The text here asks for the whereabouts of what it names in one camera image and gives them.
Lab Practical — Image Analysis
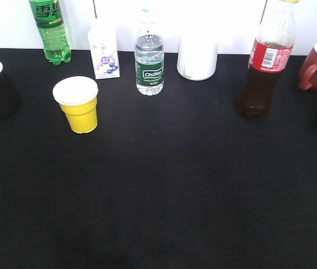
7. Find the clear water bottle green label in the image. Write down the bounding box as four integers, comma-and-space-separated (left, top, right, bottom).
134, 8, 164, 96

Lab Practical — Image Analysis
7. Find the yellow plastic cup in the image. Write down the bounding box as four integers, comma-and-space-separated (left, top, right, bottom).
52, 76, 98, 134

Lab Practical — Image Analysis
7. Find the green sprite bottle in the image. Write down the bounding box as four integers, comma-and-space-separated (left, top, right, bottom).
29, 0, 71, 65

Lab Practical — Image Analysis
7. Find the cola bottle red label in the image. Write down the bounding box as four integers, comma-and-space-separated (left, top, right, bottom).
238, 1, 298, 119

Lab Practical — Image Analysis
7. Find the white ceramic mug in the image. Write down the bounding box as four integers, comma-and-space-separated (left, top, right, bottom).
177, 33, 218, 81

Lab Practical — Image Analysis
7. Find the small yogurt drink carton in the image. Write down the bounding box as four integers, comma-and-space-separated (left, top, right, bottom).
88, 18, 120, 80

